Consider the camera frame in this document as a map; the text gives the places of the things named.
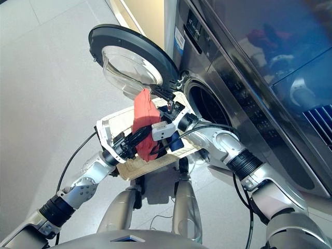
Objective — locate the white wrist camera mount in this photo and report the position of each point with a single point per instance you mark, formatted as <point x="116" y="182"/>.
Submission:
<point x="163" y="131"/>
<point x="104" y="133"/>

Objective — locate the red garment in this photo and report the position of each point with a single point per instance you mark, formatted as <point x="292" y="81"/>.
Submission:
<point x="145" y="109"/>

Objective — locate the white blue side label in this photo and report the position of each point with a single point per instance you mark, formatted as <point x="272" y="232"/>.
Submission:
<point x="179" y="39"/>

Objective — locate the grey washing machine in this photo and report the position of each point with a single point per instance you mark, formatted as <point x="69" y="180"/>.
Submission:
<point x="233" y="64"/>

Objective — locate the silver robot leg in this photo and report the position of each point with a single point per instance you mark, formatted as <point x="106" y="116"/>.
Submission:
<point x="116" y="207"/>
<point x="185" y="207"/>

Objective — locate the navy blue garment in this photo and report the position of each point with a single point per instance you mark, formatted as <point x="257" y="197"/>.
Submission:
<point x="177" y="141"/>

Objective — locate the pale woven basket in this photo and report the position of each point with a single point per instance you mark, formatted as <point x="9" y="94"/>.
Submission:
<point x="145" y="166"/>

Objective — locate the silver robot torso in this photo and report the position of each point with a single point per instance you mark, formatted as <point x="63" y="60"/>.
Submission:
<point x="90" y="238"/>

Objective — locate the round washing machine door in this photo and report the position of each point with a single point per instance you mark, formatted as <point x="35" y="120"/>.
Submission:
<point x="135" y="46"/>

